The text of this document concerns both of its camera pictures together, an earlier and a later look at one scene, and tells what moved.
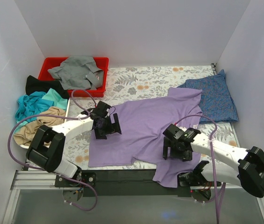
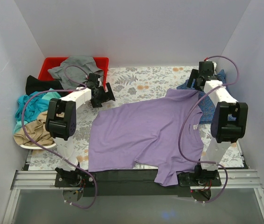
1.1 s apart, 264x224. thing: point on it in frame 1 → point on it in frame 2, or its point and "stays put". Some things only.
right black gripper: (177, 152) → (196, 80)
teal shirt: (34, 102) stays put
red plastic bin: (102, 62) stays put
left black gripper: (111, 127) → (102, 95)
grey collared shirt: (78, 72) stays put
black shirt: (33, 84) stays put
